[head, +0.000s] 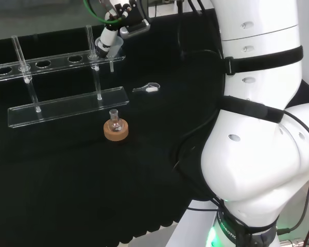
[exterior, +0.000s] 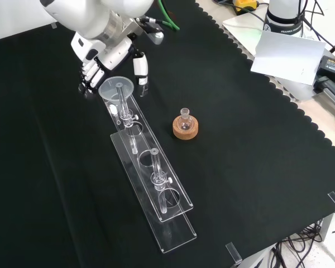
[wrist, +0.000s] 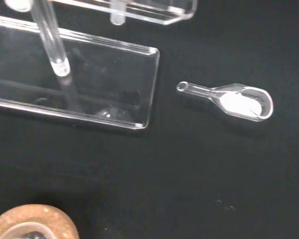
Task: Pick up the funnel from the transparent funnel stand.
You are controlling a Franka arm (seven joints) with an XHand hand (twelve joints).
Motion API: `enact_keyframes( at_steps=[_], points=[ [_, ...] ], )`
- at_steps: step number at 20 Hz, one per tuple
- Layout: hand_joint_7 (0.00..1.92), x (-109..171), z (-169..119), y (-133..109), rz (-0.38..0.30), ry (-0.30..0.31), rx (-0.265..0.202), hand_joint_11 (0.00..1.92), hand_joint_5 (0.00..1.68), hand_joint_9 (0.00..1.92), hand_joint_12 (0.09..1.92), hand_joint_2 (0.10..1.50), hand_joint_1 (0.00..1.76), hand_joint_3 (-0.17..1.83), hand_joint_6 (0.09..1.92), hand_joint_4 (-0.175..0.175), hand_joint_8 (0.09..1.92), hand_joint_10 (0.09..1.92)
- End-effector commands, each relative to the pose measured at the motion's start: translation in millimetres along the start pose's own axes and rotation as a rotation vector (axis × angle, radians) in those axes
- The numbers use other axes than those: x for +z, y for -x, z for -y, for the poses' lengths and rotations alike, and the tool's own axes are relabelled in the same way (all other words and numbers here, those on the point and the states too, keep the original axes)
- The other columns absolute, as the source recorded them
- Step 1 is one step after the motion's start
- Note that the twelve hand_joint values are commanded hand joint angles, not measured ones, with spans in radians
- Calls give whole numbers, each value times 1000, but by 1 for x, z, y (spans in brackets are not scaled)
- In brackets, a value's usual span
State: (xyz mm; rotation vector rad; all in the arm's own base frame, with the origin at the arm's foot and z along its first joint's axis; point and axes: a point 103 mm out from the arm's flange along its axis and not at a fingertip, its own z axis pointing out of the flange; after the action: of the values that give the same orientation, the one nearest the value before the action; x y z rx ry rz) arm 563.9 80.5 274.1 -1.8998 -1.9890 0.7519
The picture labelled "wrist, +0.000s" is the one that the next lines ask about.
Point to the clear acrylic funnel stand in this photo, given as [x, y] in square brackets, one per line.
[94, 82]

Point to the clear glass weighing funnel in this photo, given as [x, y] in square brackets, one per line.
[239, 102]

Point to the black bench cloth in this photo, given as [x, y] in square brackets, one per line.
[189, 161]

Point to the small round-bottom glass flask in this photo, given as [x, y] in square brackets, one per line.
[32, 232]

